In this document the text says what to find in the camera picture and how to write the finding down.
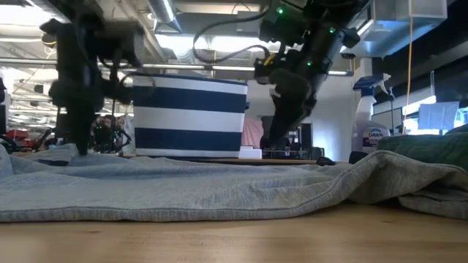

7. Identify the red background item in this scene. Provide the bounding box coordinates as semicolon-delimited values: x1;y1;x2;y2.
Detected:
5;129;29;142

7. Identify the white cardboard box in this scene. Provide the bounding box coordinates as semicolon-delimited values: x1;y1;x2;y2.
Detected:
239;145;263;160

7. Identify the dark green garment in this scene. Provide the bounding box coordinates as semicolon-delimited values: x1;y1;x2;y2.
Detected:
376;123;468;172

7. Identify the white patterned board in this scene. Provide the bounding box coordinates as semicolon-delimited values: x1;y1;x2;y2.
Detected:
122;115;135;154

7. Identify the rectangular ceiling duct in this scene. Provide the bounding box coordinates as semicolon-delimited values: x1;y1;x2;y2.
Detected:
339;0;449;58

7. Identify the navy white striped fabric bin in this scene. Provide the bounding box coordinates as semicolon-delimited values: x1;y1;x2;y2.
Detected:
131;72;249;159

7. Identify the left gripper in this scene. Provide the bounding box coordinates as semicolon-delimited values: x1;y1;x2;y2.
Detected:
39;18;132;156

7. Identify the person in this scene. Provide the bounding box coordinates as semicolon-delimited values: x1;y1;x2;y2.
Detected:
91;115;124;153

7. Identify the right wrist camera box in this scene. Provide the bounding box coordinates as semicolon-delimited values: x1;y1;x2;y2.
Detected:
254;54;282;85

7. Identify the pink cloth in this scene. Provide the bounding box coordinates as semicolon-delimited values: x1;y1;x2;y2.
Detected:
242;116;264;149

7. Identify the black garment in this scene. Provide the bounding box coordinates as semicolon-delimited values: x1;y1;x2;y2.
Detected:
348;150;371;165

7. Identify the grey brown garment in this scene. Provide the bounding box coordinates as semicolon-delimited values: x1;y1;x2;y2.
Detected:
0;142;468;223

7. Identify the white paper sheet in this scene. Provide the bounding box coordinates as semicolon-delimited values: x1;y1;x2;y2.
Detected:
418;101;461;131

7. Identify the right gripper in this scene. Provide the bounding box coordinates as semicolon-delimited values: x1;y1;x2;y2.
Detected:
268;49;330;147

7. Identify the clear spray bottle blue trigger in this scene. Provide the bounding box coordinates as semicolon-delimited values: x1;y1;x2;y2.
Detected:
351;74;392;153

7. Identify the yellow hanging cord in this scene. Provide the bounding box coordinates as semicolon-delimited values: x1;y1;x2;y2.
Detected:
401;16;414;134

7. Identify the yellow black ceiling cord reel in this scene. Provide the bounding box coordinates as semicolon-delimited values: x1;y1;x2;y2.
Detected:
40;32;59;49

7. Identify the grey ceiling box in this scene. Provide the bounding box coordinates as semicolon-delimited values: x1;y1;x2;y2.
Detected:
236;10;261;34

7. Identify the silver round duct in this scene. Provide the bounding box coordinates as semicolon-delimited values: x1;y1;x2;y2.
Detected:
148;0;182;33

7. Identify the black cable with yellow tag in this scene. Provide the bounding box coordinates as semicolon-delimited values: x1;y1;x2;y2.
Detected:
192;0;279;66

